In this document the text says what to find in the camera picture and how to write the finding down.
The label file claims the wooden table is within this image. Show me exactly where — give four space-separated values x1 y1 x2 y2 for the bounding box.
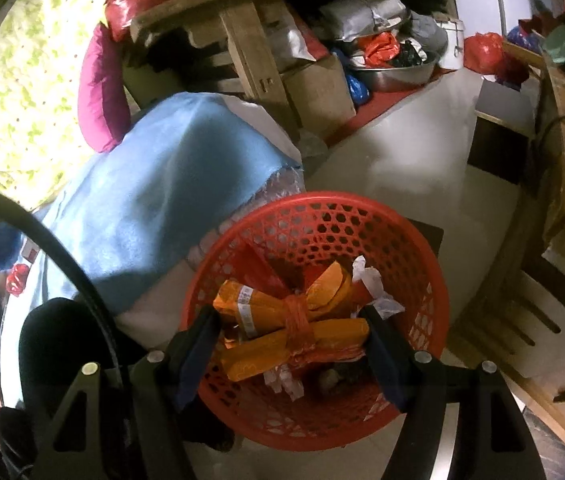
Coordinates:
130 0 460 143

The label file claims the grey parcel bag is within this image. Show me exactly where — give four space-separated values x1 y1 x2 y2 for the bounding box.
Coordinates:
319 0 408 41

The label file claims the white tissue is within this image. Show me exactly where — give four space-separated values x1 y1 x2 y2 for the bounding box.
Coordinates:
351 255 405 318

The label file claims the red plastic scrap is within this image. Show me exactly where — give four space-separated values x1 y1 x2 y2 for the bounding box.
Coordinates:
5 262 30 296

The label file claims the green floral quilt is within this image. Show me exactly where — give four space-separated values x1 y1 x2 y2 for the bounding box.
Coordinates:
0 0 158 211

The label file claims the small blue plastic bag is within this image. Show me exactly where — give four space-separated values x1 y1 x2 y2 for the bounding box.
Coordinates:
345 72 370 106

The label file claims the orange wrapper bundle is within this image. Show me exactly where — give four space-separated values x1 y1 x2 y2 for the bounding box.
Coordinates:
212 260 369 382

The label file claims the cardboard box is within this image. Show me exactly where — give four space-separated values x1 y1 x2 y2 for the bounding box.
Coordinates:
282 55 358 136

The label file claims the green cloth bag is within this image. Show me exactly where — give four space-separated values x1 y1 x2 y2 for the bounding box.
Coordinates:
542 22 565 68

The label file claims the red floor mat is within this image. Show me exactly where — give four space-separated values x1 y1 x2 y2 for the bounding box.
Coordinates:
322 67 455 146

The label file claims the red flat packet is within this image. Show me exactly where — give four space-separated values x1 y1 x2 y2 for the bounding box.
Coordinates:
235 247 293 291

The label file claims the small red plastic bag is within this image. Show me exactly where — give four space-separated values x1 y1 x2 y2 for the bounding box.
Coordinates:
359 31 401 67

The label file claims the dark small cabinet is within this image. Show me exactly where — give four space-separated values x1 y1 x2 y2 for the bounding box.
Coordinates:
466 77 535 186

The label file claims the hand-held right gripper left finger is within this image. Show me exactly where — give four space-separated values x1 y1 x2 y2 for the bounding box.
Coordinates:
37 305 223 480

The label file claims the thick black cable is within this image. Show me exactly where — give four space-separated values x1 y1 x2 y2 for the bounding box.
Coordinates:
0 182 130 388

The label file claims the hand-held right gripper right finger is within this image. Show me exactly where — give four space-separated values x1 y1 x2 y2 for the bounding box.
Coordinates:
359 305 548 480

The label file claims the red plastic basket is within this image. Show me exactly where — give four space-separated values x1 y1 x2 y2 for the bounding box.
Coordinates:
180 191 450 452

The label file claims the blue blanket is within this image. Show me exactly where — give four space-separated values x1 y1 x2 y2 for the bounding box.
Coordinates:
32 92 303 313

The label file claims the metal basin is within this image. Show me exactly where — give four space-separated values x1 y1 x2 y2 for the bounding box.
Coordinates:
347 47 440 93

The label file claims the black square mat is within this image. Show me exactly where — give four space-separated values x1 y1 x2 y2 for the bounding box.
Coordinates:
407 217 445 271

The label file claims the white slotted panel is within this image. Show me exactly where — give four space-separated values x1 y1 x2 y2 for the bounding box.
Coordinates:
449 260 565 391

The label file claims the white lidded pot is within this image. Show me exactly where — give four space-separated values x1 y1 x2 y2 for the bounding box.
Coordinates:
435 17 465 71

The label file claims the crumpled white paper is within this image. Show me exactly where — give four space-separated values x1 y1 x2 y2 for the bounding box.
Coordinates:
262 365 308 401

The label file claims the pink pillow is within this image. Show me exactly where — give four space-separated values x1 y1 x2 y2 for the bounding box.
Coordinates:
77 22 133 153

